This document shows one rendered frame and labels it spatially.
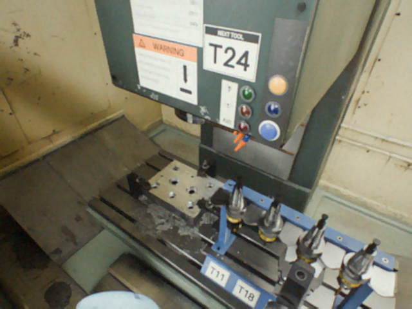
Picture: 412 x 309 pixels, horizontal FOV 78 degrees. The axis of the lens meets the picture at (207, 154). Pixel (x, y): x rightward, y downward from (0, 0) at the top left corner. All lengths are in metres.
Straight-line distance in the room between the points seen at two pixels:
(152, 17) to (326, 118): 0.84
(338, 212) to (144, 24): 1.53
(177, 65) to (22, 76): 1.16
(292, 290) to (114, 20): 0.67
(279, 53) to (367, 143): 1.24
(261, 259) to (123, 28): 0.87
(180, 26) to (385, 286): 0.69
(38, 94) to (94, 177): 0.53
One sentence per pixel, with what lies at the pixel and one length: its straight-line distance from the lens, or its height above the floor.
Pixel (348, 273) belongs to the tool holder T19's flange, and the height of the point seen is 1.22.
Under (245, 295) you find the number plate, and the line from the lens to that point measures 0.95.
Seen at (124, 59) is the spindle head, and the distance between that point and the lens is 0.61.
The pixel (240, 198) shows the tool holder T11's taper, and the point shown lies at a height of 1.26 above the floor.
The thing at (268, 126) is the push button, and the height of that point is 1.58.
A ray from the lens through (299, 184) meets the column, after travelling 1.39.
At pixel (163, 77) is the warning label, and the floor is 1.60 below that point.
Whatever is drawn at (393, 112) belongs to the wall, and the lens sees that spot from 1.51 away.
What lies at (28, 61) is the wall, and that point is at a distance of 1.57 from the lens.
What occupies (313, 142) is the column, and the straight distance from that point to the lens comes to 1.23.
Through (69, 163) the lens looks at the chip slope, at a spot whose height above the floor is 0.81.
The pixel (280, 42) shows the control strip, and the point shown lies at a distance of 0.39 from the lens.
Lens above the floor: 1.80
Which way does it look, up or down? 38 degrees down
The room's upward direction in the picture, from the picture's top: 1 degrees clockwise
